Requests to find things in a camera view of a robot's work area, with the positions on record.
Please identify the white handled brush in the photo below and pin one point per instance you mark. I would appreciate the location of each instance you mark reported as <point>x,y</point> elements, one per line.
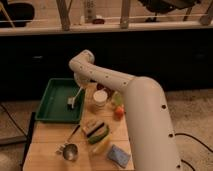
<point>71,100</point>

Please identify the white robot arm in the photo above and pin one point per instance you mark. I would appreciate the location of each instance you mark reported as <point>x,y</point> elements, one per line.
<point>149,124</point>

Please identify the green plastic tray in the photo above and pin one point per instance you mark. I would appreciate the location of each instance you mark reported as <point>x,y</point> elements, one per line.
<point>54,106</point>

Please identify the dark red bowl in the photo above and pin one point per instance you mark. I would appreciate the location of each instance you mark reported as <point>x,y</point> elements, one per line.
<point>107,90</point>

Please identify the white paper cup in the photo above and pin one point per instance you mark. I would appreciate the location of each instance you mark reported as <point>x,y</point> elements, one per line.
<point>100,98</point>

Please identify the wooden table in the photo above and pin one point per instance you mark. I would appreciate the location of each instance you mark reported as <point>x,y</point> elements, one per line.
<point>47,138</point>

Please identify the yellow banana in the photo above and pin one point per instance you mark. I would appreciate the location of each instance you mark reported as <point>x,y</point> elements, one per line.
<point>102,145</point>

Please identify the blue sponge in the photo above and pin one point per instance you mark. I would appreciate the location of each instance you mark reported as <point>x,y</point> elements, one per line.
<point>118,155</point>

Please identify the metal ladle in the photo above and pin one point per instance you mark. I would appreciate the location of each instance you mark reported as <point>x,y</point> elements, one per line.
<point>69,150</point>

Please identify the white bottle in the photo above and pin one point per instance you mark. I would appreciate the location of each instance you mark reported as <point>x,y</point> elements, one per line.
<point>89,10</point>

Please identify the black office chair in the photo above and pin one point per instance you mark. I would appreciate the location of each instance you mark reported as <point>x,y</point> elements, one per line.
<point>166,6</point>

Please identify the wooden railing shelf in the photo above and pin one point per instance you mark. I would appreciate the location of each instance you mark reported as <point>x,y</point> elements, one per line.
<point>39,17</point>

